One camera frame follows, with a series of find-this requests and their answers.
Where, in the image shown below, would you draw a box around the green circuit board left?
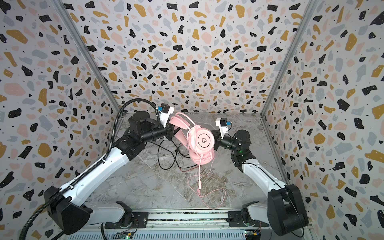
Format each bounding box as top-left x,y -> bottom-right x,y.
114,232 -> 134,240

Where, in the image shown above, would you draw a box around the circuit board right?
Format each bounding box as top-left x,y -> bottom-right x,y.
244,230 -> 261,240

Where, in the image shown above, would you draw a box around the right aluminium corner post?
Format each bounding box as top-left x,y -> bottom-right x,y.
261,0 -> 319,119

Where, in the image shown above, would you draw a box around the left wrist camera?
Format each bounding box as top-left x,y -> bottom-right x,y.
158,103 -> 175,128

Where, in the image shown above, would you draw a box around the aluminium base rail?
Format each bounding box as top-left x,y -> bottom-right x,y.
59,208 -> 316,240

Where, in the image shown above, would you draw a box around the pink headphones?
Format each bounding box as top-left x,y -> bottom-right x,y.
170,113 -> 215,165

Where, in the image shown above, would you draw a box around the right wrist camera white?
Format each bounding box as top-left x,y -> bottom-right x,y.
215,118 -> 232,139

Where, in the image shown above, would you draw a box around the black braided headphone cable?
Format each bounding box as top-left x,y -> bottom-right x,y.
148,139 -> 199,172

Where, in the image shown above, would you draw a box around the aluminium corner post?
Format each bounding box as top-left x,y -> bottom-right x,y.
52,1 -> 120,112
261,0 -> 319,119

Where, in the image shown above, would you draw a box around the black corrugated cable conduit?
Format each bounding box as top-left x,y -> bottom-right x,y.
17,98 -> 160,240

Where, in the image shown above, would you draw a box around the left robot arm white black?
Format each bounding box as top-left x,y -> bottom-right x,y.
47,107 -> 174,235

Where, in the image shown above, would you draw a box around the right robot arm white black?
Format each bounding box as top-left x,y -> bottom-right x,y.
212,130 -> 309,236

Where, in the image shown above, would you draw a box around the left aluminium corner post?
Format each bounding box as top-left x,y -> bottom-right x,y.
52,1 -> 120,112

